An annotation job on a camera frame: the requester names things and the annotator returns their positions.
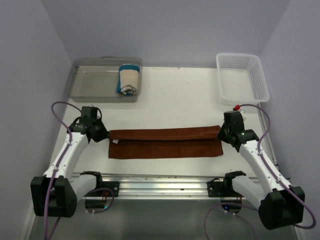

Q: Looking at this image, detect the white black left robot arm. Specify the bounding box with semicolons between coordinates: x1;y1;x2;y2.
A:
30;117;109;218

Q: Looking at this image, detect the white plastic mesh basket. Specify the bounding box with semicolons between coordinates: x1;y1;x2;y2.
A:
216;53;270;105

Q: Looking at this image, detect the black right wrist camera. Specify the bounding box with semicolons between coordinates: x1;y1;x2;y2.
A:
223;110;245;134

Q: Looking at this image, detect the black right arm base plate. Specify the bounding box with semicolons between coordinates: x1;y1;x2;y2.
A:
206;178;240;198

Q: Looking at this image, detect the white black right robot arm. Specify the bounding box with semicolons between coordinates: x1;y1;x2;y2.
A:
217;123;305;230

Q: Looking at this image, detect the rust orange towel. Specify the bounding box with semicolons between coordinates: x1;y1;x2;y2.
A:
108;125;224;160

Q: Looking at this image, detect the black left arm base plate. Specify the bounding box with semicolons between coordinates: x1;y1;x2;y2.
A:
85;181;120;198

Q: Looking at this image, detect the grey translucent plastic bin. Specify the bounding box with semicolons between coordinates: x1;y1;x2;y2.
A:
64;57;143;103

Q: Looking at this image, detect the aluminium extrusion rail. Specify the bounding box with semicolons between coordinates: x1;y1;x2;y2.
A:
72;172;294;200

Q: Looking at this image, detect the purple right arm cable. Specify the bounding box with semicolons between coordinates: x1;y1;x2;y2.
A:
203;103;317;240

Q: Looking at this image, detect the blue beige Doraemon towel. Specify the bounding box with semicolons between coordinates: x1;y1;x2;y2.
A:
116;64;140;96

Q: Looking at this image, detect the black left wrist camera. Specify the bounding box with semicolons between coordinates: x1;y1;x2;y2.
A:
79;106;103;123

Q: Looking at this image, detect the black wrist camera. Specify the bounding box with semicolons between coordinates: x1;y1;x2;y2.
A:
79;106;103;123
223;110;245;134

